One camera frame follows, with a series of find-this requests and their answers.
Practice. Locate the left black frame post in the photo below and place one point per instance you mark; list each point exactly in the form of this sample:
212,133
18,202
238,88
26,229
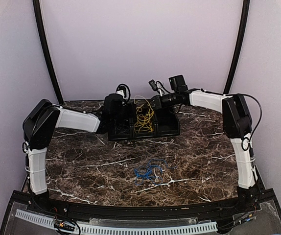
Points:
46,52

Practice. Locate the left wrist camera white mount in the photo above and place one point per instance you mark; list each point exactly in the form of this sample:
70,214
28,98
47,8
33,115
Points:
124,91

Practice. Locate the black frame post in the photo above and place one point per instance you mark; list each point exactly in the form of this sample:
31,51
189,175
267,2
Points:
238,45
46,52

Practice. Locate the white slotted cable duct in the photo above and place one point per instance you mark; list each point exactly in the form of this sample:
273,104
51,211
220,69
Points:
117,227

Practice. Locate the black three-compartment bin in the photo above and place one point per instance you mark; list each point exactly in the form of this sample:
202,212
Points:
126,126

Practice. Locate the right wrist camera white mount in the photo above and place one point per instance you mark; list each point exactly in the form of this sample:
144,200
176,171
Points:
157,86

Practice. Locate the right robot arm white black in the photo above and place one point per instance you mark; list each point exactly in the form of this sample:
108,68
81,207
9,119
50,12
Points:
236,119

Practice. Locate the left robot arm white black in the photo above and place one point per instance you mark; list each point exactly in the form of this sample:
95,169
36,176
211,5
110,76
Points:
40,124

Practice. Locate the black front rail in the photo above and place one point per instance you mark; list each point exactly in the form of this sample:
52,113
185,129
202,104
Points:
218,210

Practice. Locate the right black frame post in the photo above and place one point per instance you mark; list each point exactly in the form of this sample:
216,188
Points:
238,45

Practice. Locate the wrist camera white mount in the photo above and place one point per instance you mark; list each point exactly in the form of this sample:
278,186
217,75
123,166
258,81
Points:
157,86
124,91

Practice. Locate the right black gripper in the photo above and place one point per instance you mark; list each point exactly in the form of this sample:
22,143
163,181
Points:
158,102

